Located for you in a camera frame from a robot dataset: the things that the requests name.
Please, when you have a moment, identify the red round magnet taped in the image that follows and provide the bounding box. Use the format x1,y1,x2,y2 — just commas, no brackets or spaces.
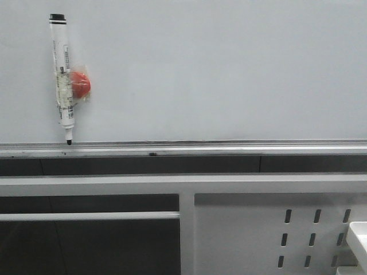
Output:
70,65,92,105

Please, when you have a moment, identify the white whiteboard marker black tip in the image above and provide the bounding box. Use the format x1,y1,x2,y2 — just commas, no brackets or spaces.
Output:
49,13,75,145

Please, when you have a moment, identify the large white whiteboard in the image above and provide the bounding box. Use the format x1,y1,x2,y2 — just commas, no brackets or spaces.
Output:
1,1,366,158

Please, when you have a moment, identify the white perforated pegboard panel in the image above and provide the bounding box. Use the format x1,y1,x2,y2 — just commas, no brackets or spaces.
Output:
194,193,366,274

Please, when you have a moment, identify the upper white plastic tray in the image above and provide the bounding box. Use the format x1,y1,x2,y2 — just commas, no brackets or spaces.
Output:
346,222,367,273

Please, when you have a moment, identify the white plastic tray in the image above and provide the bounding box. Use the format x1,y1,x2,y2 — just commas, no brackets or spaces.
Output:
346,222,367,273
336,266,366,275

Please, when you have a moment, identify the lower white plastic tray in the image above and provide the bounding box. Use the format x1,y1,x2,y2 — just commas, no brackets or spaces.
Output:
336,266,366,275

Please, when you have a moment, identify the white metal stand frame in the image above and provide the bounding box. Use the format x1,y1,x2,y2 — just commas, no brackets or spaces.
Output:
1,174,366,274

